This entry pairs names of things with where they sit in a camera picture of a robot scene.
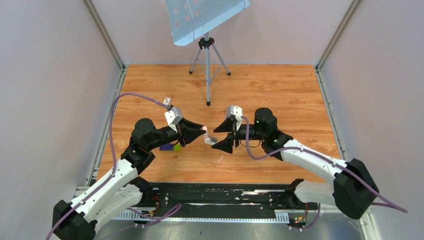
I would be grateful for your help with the purple green toy brick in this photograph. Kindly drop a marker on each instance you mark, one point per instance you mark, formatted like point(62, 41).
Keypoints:
point(170, 147)

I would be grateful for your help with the grey tripod stand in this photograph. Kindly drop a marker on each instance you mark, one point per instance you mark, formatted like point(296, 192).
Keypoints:
point(204, 44)

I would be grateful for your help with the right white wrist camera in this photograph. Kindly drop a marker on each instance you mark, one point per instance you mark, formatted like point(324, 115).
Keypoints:
point(234, 111)

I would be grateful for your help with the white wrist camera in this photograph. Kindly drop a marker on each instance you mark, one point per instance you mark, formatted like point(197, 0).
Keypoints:
point(173, 116)
point(234, 111)

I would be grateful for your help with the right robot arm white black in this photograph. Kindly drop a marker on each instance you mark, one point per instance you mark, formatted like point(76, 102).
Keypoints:
point(348, 185)

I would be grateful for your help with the white slotted cable duct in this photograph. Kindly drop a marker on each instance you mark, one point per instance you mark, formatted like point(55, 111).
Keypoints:
point(279, 218)

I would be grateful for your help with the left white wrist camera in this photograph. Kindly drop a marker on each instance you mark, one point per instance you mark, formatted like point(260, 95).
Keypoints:
point(173, 116)

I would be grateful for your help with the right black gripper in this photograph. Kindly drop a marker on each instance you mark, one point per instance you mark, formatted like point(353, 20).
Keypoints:
point(228, 126)

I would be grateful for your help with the light blue perforated board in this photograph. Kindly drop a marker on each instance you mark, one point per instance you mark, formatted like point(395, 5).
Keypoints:
point(191, 19)

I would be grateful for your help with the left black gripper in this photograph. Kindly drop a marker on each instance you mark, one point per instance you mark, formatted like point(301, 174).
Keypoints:
point(188, 134)

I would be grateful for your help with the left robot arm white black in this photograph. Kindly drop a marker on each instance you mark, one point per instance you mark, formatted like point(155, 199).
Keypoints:
point(122, 187)

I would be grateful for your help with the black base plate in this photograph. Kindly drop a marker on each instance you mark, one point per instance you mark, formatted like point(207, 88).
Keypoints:
point(222, 200)

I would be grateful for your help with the white staple box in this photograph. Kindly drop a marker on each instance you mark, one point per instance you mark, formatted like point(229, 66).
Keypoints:
point(167, 101)

